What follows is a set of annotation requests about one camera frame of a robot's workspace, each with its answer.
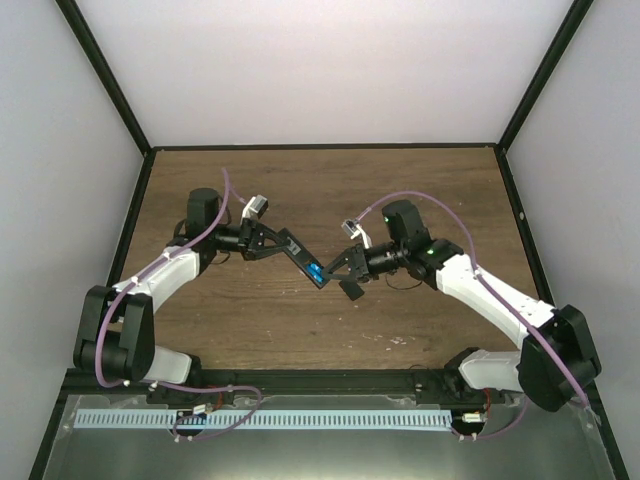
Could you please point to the grey metal front plate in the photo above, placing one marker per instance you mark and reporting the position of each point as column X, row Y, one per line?
column 521, row 442

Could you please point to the black remote control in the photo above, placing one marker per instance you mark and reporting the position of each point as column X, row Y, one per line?
column 301, row 257

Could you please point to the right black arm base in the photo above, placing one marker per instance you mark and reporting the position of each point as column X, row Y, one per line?
column 446, row 386

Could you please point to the light blue slotted cable duct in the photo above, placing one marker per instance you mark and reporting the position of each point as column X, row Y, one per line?
column 403, row 420

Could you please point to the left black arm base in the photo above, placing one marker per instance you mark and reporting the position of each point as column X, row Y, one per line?
column 196, row 390

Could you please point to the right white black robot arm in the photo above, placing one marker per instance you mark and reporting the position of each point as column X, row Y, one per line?
column 554, row 359

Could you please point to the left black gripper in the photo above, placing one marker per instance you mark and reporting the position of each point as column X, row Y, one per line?
column 252, row 239

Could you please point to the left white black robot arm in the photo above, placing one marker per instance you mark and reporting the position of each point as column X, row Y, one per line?
column 116, row 336

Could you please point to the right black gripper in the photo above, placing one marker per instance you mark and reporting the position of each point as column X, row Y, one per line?
column 356, row 256

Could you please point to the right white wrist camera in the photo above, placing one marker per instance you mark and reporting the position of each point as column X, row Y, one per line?
column 354, row 230

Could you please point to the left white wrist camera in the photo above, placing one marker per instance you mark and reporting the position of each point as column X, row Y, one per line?
column 255, row 208

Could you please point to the black battery cover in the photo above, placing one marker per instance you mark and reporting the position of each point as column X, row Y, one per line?
column 351, row 289

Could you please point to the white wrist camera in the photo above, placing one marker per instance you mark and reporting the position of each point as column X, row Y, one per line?
column 255, row 208
column 354, row 230

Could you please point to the black aluminium frame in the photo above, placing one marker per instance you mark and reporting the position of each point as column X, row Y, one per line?
column 317, row 382

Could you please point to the blue battery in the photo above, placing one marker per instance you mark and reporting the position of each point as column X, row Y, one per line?
column 315, row 271

